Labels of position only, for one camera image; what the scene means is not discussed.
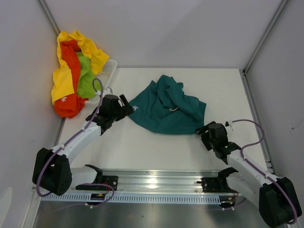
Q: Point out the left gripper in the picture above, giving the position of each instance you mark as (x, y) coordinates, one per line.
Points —
(127, 109)

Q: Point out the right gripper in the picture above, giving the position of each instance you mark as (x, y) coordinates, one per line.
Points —
(204, 137)

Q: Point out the teal green shorts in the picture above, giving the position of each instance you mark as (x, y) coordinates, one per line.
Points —
(163, 107)

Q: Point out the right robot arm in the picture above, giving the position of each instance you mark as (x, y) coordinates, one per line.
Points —
(275, 197)

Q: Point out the lime green shorts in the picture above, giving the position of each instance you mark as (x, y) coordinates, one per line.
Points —
(85, 88)

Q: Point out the orange shorts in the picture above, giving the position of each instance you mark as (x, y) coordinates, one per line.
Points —
(71, 105)

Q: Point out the yellow shorts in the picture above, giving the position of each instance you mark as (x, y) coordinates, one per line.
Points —
(62, 77)

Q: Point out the white plastic basket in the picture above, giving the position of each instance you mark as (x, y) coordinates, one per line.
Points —
(104, 78)

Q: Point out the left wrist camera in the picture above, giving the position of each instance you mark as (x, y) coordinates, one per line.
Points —
(103, 92)

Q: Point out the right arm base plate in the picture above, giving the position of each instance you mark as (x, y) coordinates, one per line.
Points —
(215, 185)

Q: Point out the aluminium mounting rail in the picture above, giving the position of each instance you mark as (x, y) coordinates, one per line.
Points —
(154, 180)

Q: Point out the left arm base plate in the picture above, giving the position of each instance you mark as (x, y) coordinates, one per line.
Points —
(109, 180)

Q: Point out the slotted cable duct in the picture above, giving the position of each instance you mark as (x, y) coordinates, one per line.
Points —
(136, 198)

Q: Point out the left aluminium frame post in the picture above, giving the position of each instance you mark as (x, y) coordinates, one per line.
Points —
(48, 15)

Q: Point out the aluminium frame post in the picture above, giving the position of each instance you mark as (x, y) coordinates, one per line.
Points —
(267, 33)
(48, 15)

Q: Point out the right aluminium frame post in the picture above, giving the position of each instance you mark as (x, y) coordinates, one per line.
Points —
(267, 33)

